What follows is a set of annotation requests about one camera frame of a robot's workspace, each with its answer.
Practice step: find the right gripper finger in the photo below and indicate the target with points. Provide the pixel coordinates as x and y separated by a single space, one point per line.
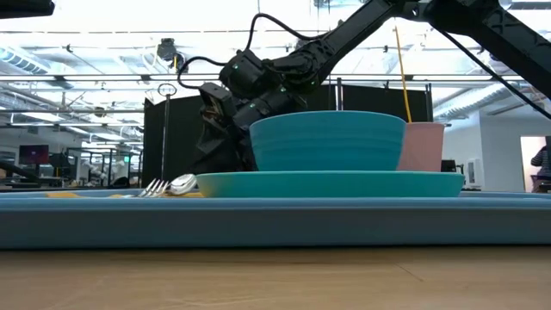
213 155
241 155

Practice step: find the blue bowl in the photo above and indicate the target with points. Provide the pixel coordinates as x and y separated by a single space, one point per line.
327 142

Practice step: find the teal plate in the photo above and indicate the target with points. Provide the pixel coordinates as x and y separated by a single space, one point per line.
327 185

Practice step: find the pink cup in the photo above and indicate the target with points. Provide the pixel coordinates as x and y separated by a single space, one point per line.
424 146

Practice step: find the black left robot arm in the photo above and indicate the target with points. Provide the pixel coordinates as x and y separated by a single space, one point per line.
26 8

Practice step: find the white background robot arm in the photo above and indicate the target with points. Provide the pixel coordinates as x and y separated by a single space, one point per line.
92 170

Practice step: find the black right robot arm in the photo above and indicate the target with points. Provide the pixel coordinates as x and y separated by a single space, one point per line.
357 26

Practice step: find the blue plastic tray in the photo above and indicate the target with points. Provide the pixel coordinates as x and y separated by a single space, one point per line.
275 224

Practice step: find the black partition screen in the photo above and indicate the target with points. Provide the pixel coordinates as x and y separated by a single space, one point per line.
172 142

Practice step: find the dark monitor screen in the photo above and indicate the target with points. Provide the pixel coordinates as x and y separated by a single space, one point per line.
33 154

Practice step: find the person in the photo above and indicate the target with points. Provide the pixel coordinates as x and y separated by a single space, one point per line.
543 163

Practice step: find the white wall box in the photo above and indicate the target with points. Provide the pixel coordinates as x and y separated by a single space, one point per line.
473 172

